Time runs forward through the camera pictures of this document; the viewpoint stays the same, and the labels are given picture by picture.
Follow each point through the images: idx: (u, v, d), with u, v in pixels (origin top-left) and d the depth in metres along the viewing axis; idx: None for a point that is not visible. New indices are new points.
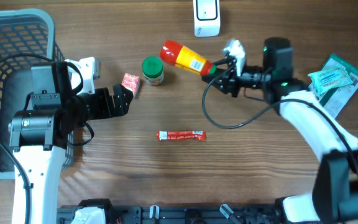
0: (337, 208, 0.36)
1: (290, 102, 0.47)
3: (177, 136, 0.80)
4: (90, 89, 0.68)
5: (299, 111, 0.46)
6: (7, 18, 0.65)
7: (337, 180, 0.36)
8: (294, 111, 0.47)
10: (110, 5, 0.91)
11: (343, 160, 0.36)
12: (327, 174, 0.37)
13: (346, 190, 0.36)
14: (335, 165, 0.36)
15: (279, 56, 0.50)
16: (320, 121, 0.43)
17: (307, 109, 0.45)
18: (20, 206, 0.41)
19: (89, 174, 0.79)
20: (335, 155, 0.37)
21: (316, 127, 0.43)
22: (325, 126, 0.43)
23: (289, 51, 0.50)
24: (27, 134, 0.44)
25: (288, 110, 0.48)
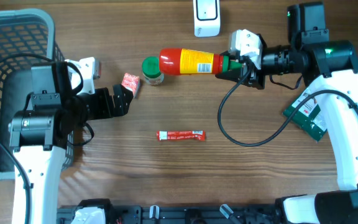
0: None
1: (332, 99, 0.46)
3: (177, 136, 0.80)
4: (90, 89, 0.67)
5: (340, 116, 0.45)
6: (7, 18, 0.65)
7: (353, 214, 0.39)
8: (333, 105, 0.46)
10: (110, 5, 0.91)
11: None
12: (347, 202, 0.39)
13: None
14: (357, 198, 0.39)
15: (309, 14, 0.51)
16: None
17: (350, 113, 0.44)
18: (19, 206, 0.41)
19: (89, 174, 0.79)
20: None
21: (351, 144, 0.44)
22: None
23: (319, 8, 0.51)
24: (26, 134, 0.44)
25: (327, 104, 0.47)
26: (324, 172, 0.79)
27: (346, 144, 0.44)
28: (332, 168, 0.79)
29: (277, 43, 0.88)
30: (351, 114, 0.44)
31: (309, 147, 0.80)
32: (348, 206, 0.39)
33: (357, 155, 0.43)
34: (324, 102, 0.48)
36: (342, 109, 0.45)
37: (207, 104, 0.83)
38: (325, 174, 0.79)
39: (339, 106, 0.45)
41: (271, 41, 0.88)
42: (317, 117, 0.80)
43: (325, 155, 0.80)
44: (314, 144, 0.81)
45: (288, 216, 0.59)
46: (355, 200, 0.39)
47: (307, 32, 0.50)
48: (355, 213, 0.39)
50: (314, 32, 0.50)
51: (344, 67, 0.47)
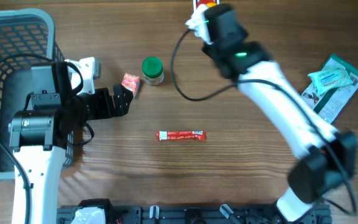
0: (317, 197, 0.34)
1: (253, 85, 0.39)
3: (177, 136, 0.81)
4: (90, 89, 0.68)
5: (266, 93, 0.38)
6: (7, 18, 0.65)
7: (315, 178, 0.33)
8: (258, 93, 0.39)
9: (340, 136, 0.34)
10: (110, 5, 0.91)
11: (319, 154, 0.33)
12: (306, 169, 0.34)
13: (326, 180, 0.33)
14: (313, 162, 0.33)
15: (224, 25, 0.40)
16: (291, 105, 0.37)
17: (277, 92, 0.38)
18: (19, 206, 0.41)
19: (89, 174, 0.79)
20: (311, 153, 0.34)
21: (289, 117, 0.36)
22: (299, 115, 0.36)
23: (234, 14, 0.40)
24: (26, 134, 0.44)
25: (252, 92, 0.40)
26: None
27: (286, 123, 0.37)
28: None
29: (276, 43, 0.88)
30: (271, 89, 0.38)
31: None
32: (309, 174, 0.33)
33: (298, 124, 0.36)
34: (252, 94, 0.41)
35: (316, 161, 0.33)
36: (263, 88, 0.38)
37: (207, 104, 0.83)
38: None
39: (262, 88, 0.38)
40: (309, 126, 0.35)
41: (271, 40, 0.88)
42: None
43: None
44: None
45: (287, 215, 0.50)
46: (309, 165, 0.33)
47: (225, 42, 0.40)
48: (315, 176, 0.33)
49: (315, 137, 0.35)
50: (229, 41, 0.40)
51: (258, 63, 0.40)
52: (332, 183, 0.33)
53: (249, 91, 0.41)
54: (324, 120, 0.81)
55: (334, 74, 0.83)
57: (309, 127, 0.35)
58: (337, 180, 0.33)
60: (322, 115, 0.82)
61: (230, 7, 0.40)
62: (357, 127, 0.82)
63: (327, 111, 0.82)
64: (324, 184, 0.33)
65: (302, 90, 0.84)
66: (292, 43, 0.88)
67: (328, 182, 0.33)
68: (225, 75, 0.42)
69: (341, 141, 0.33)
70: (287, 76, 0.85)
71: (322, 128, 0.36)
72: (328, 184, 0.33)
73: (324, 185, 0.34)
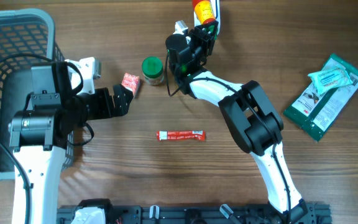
0: (248, 138, 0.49)
1: (196, 83, 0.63)
3: (177, 136, 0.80)
4: (90, 89, 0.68)
5: (202, 84, 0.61)
6: (7, 18, 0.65)
7: (242, 126, 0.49)
8: (199, 87, 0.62)
9: (247, 87, 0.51)
10: (110, 5, 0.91)
11: (232, 103, 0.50)
12: (230, 119, 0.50)
13: (246, 122, 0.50)
14: (229, 109, 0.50)
15: (183, 56, 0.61)
16: (215, 85, 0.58)
17: (208, 82, 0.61)
18: (18, 206, 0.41)
19: (89, 174, 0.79)
20: (230, 106, 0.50)
21: (214, 90, 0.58)
22: (219, 86, 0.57)
23: (188, 49, 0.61)
24: (27, 134, 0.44)
25: (196, 89, 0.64)
26: (324, 172, 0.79)
27: (214, 95, 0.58)
28: (332, 168, 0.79)
29: (276, 43, 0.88)
30: (204, 82, 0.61)
31: (309, 147, 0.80)
32: (230, 121, 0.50)
33: (218, 91, 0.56)
34: (198, 91, 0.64)
35: (237, 111, 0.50)
36: (200, 83, 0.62)
37: (207, 104, 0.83)
38: (325, 174, 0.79)
39: (200, 84, 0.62)
40: (224, 89, 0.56)
41: (271, 41, 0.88)
42: (317, 117, 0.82)
43: (325, 155, 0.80)
44: (314, 144, 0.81)
45: (277, 206, 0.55)
46: (232, 116, 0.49)
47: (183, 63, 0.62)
48: (241, 123, 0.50)
49: (229, 93, 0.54)
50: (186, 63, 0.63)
51: (203, 71, 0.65)
52: (255, 126, 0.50)
53: (199, 92, 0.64)
54: (325, 119, 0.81)
55: (334, 74, 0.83)
57: (225, 89, 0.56)
58: (257, 123, 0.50)
60: (322, 115, 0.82)
61: (186, 45, 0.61)
62: None
63: (327, 111, 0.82)
64: (251, 129, 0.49)
65: (302, 89, 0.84)
66: (292, 43, 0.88)
67: (253, 126, 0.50)
68: (180, 86, 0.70)
69: (250, 91, 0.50)
70: (287, 76, 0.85)
71: (233, 85, 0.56)
72: (253, 128, 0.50)
73: (251, 130, 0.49)
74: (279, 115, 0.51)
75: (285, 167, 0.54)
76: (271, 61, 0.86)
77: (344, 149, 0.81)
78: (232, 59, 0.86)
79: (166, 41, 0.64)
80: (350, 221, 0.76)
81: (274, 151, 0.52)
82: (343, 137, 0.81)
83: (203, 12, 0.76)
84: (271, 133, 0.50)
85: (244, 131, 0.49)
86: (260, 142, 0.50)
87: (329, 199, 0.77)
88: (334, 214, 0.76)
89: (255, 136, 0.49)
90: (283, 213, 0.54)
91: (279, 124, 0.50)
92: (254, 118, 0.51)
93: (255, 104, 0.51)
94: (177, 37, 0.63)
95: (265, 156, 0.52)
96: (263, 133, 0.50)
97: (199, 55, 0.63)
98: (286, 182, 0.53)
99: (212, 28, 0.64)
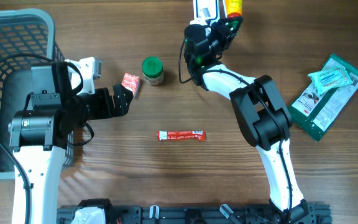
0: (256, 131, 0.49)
1: (209, 74, 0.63)
3: (177, 136, 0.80)
4: (90, 89, 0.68)
5: (215, 76, 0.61)
6: (7, 18, 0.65)
7: (252, 119, 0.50)
8: (212, 78, 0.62)
9: (260, 81, 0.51)
10: (110, 5, 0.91)
11: (243, 96, 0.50)
12: (240, 111, 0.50)
13: (255, 116, 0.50)
14: (240, 101, 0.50)
15: (199, 48, 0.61)
16: (229, 78, 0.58)
17: (221, 74, 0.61)
18: (18, 206, 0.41)
19: (89, 173, 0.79)
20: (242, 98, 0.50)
21: (226, 81, 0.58)
22: (232, 79, 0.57)
23: (206, 42, 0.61)
24: (26, 134, 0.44)
25: (209, 80, 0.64)
26: (324, 172, 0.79)
27: (227, 87, 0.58)
28: (332, 168, 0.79)
29: (277, 43, 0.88)
30: (217, 73, 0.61)
31: (309, 147, 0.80)
32: (240, 113, 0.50)
33: (231, 83, 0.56)
34: (211, 83, 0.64)
35: (247, 104, 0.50)
36: (214, 75, 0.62)
37: (208, 104, 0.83)
38: (325, 174, 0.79)
39: (214, 75, 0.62)
40: (237, 81, 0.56)
41: (271, 41, 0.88)
42: (317, 117, 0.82)
43: (325, 155, 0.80)
44: (314, 144, 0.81)
45: (278, 204, 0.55)
46: (243, 108, 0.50)
47: (199, 55, 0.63)
48: (250, 116, 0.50)
49: (240, 86, 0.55)
50: (202, 56, 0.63)
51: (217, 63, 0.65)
52: (263, 120, 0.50)
53: (211, 84, 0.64)
54: (325, 119, 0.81)
55: (334, 74, 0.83)
57: (237, 82, 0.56)
58: (266, 117, 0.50)
60: (322, 115, 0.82)
61: (204, 37, 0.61)
62: None
63: (327, 111, 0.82)
64: (260, 123, 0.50)
65: (302, 89, 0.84)
66: (292, 44, 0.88)
67: (261, 120, 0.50)
68: (193, 76, 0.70)
69: (262, 85, 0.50)
70: (287, 75, 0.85)
71: (246, 78, 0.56)
72: (262, 122, 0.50)
73: (260, 123, 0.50)
74: (288, 111, 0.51)
75: (291, 165, 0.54)
76: (271, 61, 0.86)
77: (344, 149, 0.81)
78: (232, 59, 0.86)
79: (185, 30, 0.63)
80: (350, 221, 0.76)
81: (280, 147, 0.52)
82: (343, 137, 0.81)
83: (231, 4, 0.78)
84: (279, 129, 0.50)
85: (253, 124, 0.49)
86: (268, 136, 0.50)
87: (329, 199, 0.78)
88: (334, 214, 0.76)
89: (263, 130, 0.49)
90: (283, 211, 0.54)
91: (288, 121, 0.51)
92: (263, 112, 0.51)
93: (266, 99, 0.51)
94: (197, 27, 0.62)
95: (271, 152, 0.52)
96: (271, 127, 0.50)
97: (215, 48, 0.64)
98: (289, 181, 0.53)
99: (235, 23, 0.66)
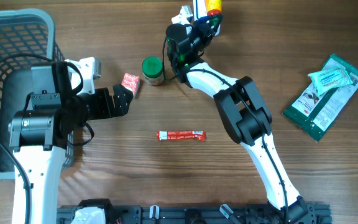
0: (239, 129, 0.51)
1: (192, 73, 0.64)
3: (177, 136, 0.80)
4: (90, 89, 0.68)
5: (198, 76, 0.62)
6: (7, 18, 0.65)
7: (234, 117, 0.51)
8: (195, 78, 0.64)
9: (242, 82, 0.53)
10: (110, 5, 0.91)
11: (226, 96, 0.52)
12: (223, 111, 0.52)
13: (238, 116, 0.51)
14: (223, 102, 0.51)
15: (182, 46, 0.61)
16: (211, 78, 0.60)
17: (204, 73, 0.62)
18: (18, 207, 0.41)
19: (89, 174, 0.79)
20: (224, 99, 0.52)
21: (209, 81, 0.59)
22: (215, 79, 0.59)
23: (187, 40, 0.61)
24: (27, 134, 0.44)
25: (192, 79, 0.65)
26: (324, 172, 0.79)
27: (210, 87, 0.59)
28: (332, 168, 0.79)
29: (277, 43, 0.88)
30: (201, 73, 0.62)
31: (309, 147, 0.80)
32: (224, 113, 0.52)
33: (214, 84, 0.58)
34: (193, 81, 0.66)
35: (230, 104, 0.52)
36: (197, 74, 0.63)
37: (207, 104, 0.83)
38: (325, 174, 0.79)
39: (197, 74, 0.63)
40: (220, 82, 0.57)
41: (271, 41, 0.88)
42: (317, 117, 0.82)
43: (325, 155, 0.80)
44: (314, 144, 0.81)
45: (275, 203, 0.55)
46: (225, 108, 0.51)
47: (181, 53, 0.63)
48: (233, 115, 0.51)
49: (223, 87, 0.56)
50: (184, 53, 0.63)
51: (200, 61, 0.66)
52: (245, 118, 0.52)
53: (194, 82, 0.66)
54: (325, 119, 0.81)
55: (334, 74, 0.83)
57: (220, 83, 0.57)
58: (248, 116, 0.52)
60: (322, 115, 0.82)
61: (186, 35, 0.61)
62: None
63: (327, 111, 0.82)
64: (242, 121, 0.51)
65: (302, 89, 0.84)
66: (292, 43, 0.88)
67: (243, 118, 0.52)
68: (176, 74, 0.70)
69: (243, 86, 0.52)
70: (287, 76, 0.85)
71: (229, 79, 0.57)
72: (244, 121, 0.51)
73: (242, 122, 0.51)
74: (268, 109, 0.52)
75: (278, 159, 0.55)
76: (271, 61, 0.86)
77: (344, 149, 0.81)
78: (232, 59, 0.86)
79: (166, 30, 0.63)
80: (350, 221, 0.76)
81: (263, 141, 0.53)
82: (343, 137, 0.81)
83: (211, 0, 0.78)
84: (261, 126, 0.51)
85: (236, 122, 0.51)
86: (250, 133, 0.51)
87: (329, 199, 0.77)
88: (334, 214, 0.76)
89: (245, 127, 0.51)
90: (281, 210, 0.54)
91: (268, 117, 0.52)
92: (245, 111, 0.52)
93: (247, 98, 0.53)
94: (178, 26, 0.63)
95: (256, 147, 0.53)
96: (253, 125, 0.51)
97: (197, 45, 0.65)
98: (280, 176, 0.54)
99: (216, 20, 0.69)
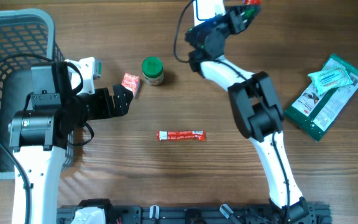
0: (250, 126, 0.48)
1: (205, 62, 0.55)
3: (177, 136, 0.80)
4: (90, 89, 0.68)
5: (212, 66, 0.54)
6: (7, 18, 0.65)
7: (246, 112, 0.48)
8: (208, 69, 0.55)
9: (257, 76, 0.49)
10: (110, 5, 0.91)
11: (240, 90, 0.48)
12: (235, 105, 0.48)
13: (251, 110, 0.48)
14: (237, 96, 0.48)
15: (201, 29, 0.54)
16: (229, 70, 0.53)
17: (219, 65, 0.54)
18: (18, 207, 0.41)
19: (89, 173, 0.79)
20: (238, 92, 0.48)
21: (225, 74, 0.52)
22: (230, 72, 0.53)
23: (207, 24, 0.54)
24: (26, 134, 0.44)
25: (204, 70, 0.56)
26: (324, 172, 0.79)
27: (225, 81, 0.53)
28: (332, 168, 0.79)
29: (277, 43, 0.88)
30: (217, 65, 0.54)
31: (309, 147, 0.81)
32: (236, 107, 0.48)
33: (230, 77, 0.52)
34: (205, 73, 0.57)
35: (243, 99, 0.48)
36: (211, 65, 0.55)
37: (207, 104, 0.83)
38: (325, 173, 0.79)
39: (211, 65, 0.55)
40: (235, 75, 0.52)
41: (271, 41, 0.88)
42: (317, 117, 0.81)
43: (325, 155, 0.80)
44: (314, 144, 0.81)
45: (276, 200, 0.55)
46: (239, 102, 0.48)
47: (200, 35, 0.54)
48: (245, 111, 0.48)
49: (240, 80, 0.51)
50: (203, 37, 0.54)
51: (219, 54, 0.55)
52: (258, 114, 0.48)
53: (207, 73, 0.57)
54: (325, 119, 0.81)
55: (334, 74, 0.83)
57: (235, 75, 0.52)
58: (261, 112, 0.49)
60: (322, 115, 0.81)
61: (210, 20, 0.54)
62: None
63: (327, 111, 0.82)
64: (254, 117, 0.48)
65: (302, 90, 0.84)
66: (292, 44, 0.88)
67: (255, 114, 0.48)
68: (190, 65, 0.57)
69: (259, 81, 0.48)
70: (287, 76, 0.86)
71: (244, 73, 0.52)
72: (256, 116, 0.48)
73: (254, 117, 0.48)
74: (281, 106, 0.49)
75: (284, 158, 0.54)
76: (271, 61, 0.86)
77: (344, 149, 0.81)
78: (232, 59, 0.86)
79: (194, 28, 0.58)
80: (350, 221, 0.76)
81: (273, 139, 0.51)
82: (343, 137, 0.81)
83: None
84: (273, 122, 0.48)
85: (247, 118, 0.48)
86: (260, 129, 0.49)
87: (329, 199, 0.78)
88: (334, 214, 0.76)
89: (257, 124, 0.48)
90: (281, 208, 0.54)
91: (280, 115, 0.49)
92: (258, 107, 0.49)
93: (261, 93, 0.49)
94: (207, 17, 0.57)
95: (265, 144, 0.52)
96: (265, 122, 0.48)
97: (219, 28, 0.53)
98: (285, 175, 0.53)
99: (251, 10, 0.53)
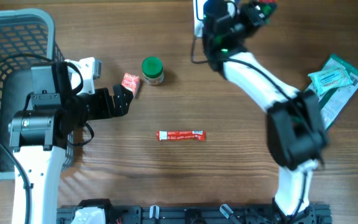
0: (289, 153, 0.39)
1: (232, 64, 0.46)
3: (177, 136, 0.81)
4: (90, 89, 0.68)
5: (241, 71, 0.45)
6: (7, 18, 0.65)
7: (286, 138, 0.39)
8: (236, 73, 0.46)
9: (302, 94, 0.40)
10: (111, 5, 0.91)
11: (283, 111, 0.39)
12: (274, 127, 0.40)
13: (293, 134, 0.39)
14: (278, 117, 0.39)
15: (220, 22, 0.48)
16: (262, 79, 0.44)
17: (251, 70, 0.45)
18: (19, 207, 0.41)
19: (89, 174, 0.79)
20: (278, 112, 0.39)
21: (258, 85, 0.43)
22: (266, 82, 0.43)
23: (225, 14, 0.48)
24: (26, 134, 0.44)
25: (230, 71, 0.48)
26: (324, 172, 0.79)
27: (259, 93, 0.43)
28: (332, 168, 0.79)
29: (277, 43, 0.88)
30: (247, 69, 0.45)
31: None
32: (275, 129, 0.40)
33: (266, 89, 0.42)
34: (230, 74, 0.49)
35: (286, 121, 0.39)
36: (239, 68, 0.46)
37: (207, 104, 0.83)
38: (325, 173, 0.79)
39: (239, 68, 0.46)
40: (272, 88, 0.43)
41: (271, 41, 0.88)
42: None
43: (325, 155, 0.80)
44: None
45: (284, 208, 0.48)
46: (279, 126, 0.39)
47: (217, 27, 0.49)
48: (286, 131, 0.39)
49: (278, 96, 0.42)
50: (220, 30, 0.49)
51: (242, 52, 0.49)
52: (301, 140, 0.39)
53: (232, 75, 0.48)
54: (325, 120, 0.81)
55: (334, 74, 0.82)
57: (273, 89, 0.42)
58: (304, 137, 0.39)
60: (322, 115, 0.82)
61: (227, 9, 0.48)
62: None
63: (327, 111, 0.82)
64: (296, 144, 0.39)
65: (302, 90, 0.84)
66: (292, 44, 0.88)
67: (298, 139, 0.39)
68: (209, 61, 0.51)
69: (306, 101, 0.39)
70: (287, 76, 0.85)
71: (284, 87, 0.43)
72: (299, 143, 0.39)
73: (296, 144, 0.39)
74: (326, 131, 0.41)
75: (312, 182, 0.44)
76: (271, 61, 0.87)
77: (344, 149, 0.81)
78: None
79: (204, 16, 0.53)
80: (350, 221, 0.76)
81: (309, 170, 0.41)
82: (343, 137, 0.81)
83: None
84: (317, 151, 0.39)
85: (287, 144, 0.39)
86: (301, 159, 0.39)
87: (329, 199, 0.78)
88: (334, 214, 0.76)
89: (298, 152, 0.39)
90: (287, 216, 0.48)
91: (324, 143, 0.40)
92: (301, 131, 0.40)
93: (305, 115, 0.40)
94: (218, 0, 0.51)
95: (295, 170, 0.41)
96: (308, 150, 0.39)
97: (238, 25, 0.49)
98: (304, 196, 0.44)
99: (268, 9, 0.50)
